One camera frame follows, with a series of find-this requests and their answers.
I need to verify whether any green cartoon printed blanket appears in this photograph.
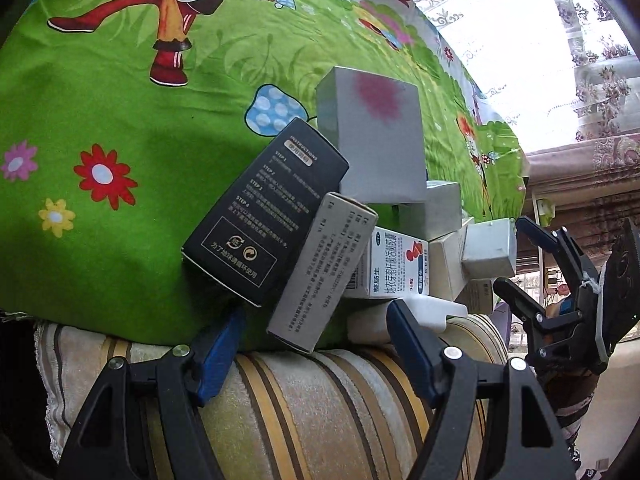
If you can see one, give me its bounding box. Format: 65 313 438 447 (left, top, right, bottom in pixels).
0 0 531 352

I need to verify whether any large grey box pink stain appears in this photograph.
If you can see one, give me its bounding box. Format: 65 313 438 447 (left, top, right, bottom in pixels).
315 66 427 204

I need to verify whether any long grey text box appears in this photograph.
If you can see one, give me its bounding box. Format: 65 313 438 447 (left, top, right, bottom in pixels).
266 191 379 354

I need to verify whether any brown patterned drape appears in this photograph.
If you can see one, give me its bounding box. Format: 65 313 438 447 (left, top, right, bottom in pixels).
522 132 640 261

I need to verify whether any white medicine box red figure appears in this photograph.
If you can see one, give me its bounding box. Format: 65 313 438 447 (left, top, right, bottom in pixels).
344 225 431 301

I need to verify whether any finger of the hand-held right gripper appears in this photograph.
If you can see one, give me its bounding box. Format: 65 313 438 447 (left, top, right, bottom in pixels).
516 216 602 307
492 277 584 357

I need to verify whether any pale grey cube box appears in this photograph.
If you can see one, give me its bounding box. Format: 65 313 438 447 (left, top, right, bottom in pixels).
461 217 518 281

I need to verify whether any striped beige cushion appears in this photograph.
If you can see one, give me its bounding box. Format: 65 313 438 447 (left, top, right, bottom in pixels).
35 310 511 480

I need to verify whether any small white printed box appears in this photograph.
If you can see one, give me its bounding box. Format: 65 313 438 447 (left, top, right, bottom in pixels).
454 279 497 317

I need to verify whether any white plastic container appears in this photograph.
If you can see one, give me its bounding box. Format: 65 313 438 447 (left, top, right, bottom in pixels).
346 296 468 346

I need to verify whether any green tissue box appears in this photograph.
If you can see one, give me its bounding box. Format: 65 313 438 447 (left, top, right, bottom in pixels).
534 199 557 226

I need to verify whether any white lace curtain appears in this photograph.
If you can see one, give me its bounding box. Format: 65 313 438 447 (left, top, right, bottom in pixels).
385 0 640 157

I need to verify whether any small silver grey box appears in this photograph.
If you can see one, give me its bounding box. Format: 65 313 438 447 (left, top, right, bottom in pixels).
397 180 463 242

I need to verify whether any black printed carton box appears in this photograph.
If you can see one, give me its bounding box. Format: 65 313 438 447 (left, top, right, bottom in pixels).
181 117 350 308

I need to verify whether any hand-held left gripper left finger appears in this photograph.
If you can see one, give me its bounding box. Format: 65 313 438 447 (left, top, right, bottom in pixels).
55 304 247 480

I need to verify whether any tall plain white box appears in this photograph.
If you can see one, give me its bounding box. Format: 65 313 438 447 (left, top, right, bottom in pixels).
429 217 475 302

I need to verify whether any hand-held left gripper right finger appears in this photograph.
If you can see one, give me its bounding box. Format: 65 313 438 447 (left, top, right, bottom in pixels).
386 300 583 480

